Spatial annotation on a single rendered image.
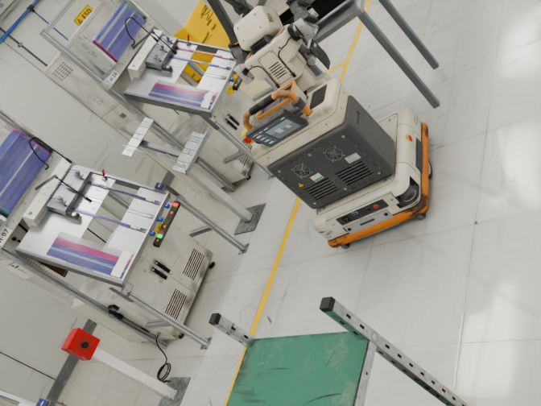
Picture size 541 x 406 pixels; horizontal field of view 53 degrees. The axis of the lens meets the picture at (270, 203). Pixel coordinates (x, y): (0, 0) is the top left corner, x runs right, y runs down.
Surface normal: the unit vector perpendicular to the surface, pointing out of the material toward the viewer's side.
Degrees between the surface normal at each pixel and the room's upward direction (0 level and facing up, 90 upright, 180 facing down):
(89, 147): 90
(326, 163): 90
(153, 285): 90
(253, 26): 47
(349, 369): 0
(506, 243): 0
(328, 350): 0
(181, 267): 90
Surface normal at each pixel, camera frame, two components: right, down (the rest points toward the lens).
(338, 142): -0.18, 0.73
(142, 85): -0.02, -0.57
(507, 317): -0.68, -0.58
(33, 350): 0.67, -0.23
